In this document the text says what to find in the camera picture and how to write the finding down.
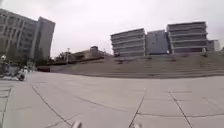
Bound tall grey building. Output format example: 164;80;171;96
0;8;57;64

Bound low brown building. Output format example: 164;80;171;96
55;45;114;63

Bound row of parked bicycles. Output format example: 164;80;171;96
0;63;30;82

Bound wide grey stone steps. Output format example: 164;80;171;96
37;50;224;80

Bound grey paved plaza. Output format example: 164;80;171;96
0;71;224;128

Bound grey building with balcony bands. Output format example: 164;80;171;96
110;21;221;58

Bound dark green trees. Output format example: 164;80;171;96
0;42;49;67

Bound pole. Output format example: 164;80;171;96
65;47;71;65

